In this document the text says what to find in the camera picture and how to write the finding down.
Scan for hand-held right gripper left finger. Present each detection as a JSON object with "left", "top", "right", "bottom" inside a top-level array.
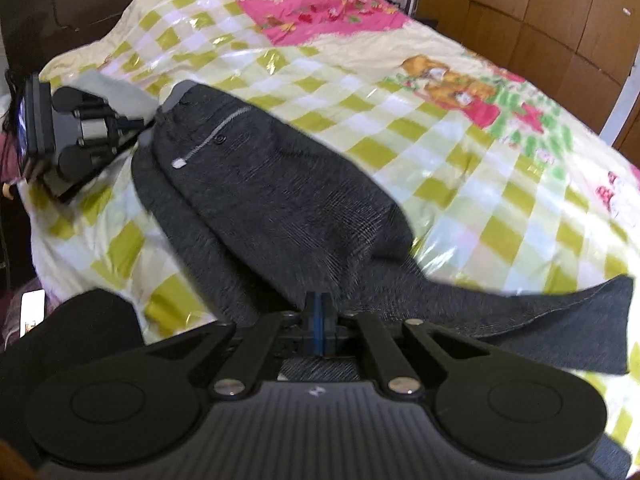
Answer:
[{"left": 150, "top": 292, "right": 319, "bottom": 400}]

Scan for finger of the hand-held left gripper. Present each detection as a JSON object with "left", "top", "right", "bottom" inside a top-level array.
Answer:
[
  {"left": 75, "top": 127, "right": 153, "bottom": 149},
  {"left": 75, "top": 105, "right": 156, "bottom": 127}
]

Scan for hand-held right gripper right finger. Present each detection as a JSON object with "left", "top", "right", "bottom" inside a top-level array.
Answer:
[{"left": 318, "top": 294, "right": 493, "bottom": 400}]

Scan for dark grey pants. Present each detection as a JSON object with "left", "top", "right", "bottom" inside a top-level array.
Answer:
[{"left": 67, "top": 72, "right": 635, "bottom": 381}]

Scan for dark brown headboard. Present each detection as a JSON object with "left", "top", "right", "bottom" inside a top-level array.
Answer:
[{"left": 0, "top": 0, "right": 328, "bottom": 93}]

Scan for white phone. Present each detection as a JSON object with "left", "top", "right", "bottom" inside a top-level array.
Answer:
[{"left": 20, "top": 290, "right": 47, "bottom": 338}]

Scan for checkered printed blanket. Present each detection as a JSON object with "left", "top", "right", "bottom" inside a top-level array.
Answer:
[{"left": 30, "top": 0, "right": 640, "bottom": 480}]

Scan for wooden wardrobe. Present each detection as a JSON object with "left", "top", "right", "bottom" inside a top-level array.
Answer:
[{"left": 415, "top": 0, "right": 640, "bottom": 166}]

